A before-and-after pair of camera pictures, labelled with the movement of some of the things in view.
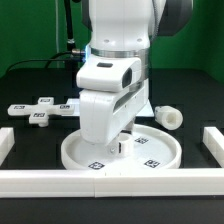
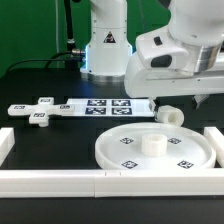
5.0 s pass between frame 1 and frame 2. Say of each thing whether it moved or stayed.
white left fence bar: stayed
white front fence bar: stayed
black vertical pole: stayed
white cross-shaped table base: stayed
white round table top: moved
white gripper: moved
